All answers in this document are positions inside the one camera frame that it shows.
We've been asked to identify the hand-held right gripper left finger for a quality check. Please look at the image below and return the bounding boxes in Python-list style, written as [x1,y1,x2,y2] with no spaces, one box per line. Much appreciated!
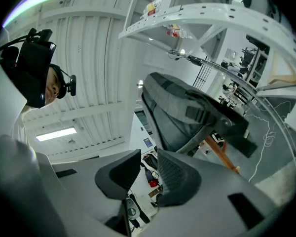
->
[38,149,142,237]

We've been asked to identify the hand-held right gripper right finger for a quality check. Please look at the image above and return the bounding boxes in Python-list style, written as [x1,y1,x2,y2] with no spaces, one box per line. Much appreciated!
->
[138,149,283,237]

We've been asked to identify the orange wooden stand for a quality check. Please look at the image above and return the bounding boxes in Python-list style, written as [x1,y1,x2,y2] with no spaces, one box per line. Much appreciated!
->
[204,134,240,174]

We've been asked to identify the dark grey fabric garment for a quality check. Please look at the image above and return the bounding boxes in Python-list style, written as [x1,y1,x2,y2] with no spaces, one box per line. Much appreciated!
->
[141,72,259,158]

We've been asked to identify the white wheeled robot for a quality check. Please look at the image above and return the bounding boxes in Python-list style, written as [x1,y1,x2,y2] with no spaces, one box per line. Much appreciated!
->
[125,197,151,232]

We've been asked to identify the ceiling light panel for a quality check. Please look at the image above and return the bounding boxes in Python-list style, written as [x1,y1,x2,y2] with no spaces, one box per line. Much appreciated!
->
[2,0,63,28]
[36,127,77,142]

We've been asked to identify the person's face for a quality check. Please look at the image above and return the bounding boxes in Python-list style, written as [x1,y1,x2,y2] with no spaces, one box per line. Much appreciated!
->
[44,63,68,106]

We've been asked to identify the person's white shirt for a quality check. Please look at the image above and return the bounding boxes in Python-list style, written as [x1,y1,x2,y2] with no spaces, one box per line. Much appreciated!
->
[0,28,28,143]

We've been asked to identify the plastic bottle red yellow label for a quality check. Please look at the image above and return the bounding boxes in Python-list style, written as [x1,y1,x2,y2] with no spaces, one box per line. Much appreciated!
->
[162,23,195,40]
[140,0,165,18]

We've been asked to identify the white metal shelving unit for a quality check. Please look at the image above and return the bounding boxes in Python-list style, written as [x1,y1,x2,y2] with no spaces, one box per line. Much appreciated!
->
[118,0,296,162]

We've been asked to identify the white cable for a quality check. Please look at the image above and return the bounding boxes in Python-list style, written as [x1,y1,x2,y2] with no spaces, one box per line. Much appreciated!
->
[244,101,293,182]

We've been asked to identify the black head-mounted camera rig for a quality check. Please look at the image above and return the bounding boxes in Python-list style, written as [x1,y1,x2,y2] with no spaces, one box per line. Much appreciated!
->
[0,28,77,109]

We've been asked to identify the light wooden frame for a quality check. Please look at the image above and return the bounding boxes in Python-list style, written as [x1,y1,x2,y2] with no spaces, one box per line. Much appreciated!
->
[267,53,296,85]

